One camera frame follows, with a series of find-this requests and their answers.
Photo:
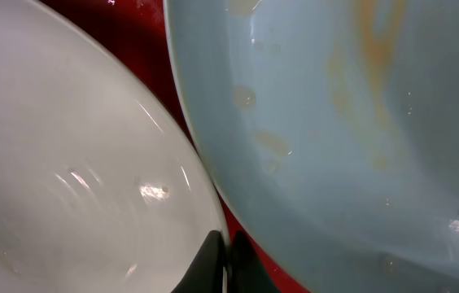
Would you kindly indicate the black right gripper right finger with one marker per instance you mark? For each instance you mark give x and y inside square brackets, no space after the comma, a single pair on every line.
[246,272]

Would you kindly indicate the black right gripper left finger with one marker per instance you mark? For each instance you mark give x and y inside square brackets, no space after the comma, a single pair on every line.
[205,273]

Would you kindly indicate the white plate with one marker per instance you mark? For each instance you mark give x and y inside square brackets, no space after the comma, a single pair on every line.
[100,190]

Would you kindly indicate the light blue plate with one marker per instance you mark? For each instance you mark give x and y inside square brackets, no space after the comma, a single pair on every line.
[331,130]

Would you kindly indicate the red plastic serving tray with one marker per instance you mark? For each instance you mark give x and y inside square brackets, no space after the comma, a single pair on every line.
[134,32]

